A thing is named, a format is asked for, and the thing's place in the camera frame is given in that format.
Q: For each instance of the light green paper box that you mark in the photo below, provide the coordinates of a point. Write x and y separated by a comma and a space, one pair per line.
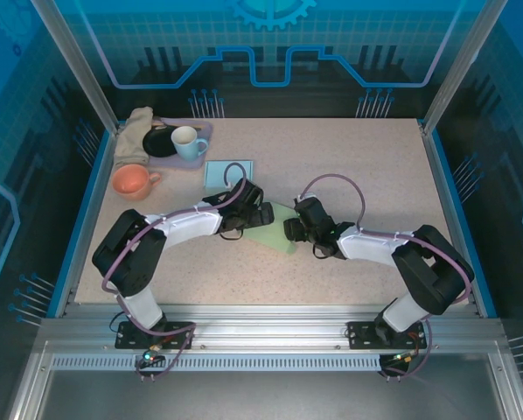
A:
274, 236

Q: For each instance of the light blue paper box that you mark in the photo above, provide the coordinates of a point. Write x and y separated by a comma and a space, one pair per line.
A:
215, 175

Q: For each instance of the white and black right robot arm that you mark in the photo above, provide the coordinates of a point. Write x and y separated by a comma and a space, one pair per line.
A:
366, 247

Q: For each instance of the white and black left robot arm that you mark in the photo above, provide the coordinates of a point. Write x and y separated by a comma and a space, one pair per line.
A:
187, 225

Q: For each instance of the purple plastic tray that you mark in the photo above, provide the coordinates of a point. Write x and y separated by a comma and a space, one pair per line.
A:
191, 164

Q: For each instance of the light blue mug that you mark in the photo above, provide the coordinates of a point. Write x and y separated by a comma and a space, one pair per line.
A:
187, 146

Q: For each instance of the black plate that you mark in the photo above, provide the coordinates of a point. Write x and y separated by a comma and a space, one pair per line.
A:
156, 144

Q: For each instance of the orange ceramic cup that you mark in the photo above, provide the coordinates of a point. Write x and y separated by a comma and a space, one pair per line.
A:
130, 181

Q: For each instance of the brown wooden utensil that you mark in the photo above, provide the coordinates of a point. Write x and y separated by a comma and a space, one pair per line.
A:
158, 125

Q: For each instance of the beige cloth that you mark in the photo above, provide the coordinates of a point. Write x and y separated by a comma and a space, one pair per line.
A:
132, 135

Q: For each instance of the small LED connector module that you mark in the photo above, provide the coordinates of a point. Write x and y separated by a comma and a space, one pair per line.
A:
403, 358
150, 355

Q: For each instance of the grey metal panel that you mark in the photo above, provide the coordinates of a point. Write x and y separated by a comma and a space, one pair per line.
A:
266, 398

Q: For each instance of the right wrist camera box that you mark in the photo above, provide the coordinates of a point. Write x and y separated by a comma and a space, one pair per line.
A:
303, 200

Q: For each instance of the aluminium front frame rail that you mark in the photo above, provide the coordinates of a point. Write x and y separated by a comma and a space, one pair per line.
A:
266, 328

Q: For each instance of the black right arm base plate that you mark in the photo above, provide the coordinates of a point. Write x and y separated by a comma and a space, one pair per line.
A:
360, 337

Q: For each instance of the aluminium side rail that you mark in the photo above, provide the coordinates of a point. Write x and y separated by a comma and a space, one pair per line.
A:
441, 175
93, 197

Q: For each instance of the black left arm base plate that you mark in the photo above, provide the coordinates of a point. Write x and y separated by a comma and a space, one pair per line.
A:
126, 339

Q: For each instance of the aluminium frame post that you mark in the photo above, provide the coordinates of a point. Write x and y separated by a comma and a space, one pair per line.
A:
78, 65
461, 65

